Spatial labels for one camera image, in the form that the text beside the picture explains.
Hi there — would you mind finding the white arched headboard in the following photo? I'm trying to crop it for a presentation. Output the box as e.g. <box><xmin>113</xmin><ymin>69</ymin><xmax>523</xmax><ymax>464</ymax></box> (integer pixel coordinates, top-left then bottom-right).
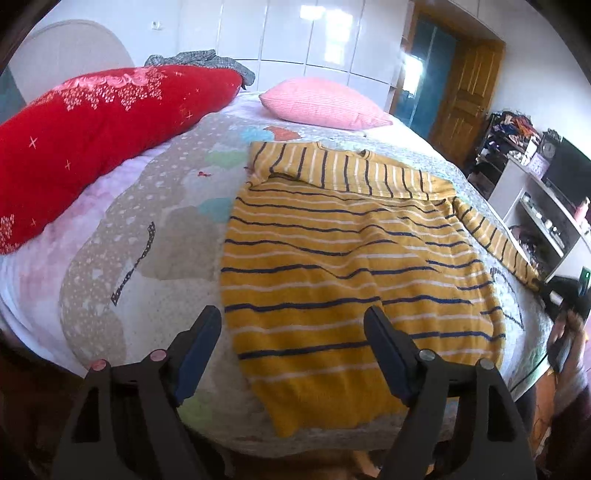
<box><xmin>9</xmin><ymin>19</ymin><xmax>136</xmax><ymax>104</ymax></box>

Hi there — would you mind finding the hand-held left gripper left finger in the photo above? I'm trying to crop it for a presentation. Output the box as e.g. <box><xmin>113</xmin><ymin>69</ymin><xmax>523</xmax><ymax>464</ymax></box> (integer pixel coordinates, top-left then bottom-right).
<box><xmin>51</xmin><ymin>305</ymin><xmax>227</xmax><ymax>480</ymax></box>

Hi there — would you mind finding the red floral quilt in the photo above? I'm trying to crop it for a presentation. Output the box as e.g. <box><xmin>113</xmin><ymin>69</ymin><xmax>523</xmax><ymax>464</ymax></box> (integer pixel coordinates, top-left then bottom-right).
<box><xmin>0</xmin><ymin>65</ymin><xmax>245</xmax><ymax>256</ymax></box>

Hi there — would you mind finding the yellow striped sweater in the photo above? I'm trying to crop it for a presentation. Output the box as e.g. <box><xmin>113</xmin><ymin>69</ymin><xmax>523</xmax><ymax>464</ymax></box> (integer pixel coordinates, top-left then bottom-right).
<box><xmin>219</xmin><ymin>141</ymin><xmax>542</xmax><ymax>437</ymax></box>

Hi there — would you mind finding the pink pillow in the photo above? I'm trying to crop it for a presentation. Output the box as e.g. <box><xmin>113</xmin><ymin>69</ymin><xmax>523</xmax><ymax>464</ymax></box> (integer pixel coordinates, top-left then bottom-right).
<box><xmin>259</xmin><ymin>77</ymin><xmax>396</xmax><ymax>131</ymax></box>

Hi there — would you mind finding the white glossy wardrobe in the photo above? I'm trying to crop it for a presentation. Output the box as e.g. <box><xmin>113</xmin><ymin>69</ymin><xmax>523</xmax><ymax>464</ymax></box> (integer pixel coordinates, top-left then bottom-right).
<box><xmin>217</xmin><ymin>0</ymin><xmax>413</xmax><ymax>110</ymax></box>

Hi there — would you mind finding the brown wooden door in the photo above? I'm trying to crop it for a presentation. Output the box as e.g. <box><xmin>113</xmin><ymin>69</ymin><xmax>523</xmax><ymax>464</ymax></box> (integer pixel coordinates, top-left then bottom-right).
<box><xmin>429</xmin><ymin>39</ymin><xmax>507</xmax><ymax>168</ymax></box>

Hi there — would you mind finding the white shelf unit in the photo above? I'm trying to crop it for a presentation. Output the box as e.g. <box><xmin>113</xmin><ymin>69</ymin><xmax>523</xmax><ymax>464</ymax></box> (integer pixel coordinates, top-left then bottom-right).
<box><xmin>487</xmin><ymin>157</ymin><xmax>591</xmax><ymax>283</ymax></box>

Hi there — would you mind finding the grey knitted garment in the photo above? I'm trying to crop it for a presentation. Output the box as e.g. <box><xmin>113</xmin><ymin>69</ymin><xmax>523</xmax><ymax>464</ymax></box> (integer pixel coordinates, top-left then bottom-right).
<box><xmin>144</xmin><ymin>49</ymin><xmax>256</xmax><ymax>88</ymax></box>

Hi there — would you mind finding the black television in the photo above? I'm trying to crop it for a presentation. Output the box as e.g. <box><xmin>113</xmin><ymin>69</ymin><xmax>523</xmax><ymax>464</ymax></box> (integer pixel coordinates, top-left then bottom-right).
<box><xmin>540</xmin><ymin>137</ymin><xmax>591</xmax><ymax>209</ymax></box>

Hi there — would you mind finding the person's right hand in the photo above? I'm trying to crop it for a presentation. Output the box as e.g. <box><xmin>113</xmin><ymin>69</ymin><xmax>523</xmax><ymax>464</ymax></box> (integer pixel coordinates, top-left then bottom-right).
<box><xmin>547</xmin><ymin>308</ymin><xmax>588</xmax><ymax>358</ymax></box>

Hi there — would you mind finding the teal glass door panel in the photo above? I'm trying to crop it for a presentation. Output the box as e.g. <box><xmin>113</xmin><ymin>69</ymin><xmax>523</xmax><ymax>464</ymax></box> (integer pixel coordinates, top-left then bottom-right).
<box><xmin>399</xmin><ymin>23</ymin><xmax>459</xmax><ymax>140</ymax></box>

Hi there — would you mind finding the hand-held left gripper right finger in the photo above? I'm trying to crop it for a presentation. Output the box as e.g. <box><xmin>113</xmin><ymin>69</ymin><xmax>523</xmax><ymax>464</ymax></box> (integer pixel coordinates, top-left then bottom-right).
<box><xmin>363</xmin><ymin>305</ymin><xmax>539</xmax><ymax>480</ymax></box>

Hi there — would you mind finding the patterned bedspread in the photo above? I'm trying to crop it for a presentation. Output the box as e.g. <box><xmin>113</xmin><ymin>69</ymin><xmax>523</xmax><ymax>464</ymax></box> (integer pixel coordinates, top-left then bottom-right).
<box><xmin>0</xmin><ymin>90</ymin><xmax>555</xmax><ymax>459</ymax></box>

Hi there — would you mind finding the pile of clothes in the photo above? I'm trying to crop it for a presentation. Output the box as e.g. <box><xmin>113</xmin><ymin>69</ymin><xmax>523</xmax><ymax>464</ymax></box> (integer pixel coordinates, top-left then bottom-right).
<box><xmin>475</xmin><ymin>111</ymin><xmax>544</xmax><ymax>163</ymax></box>

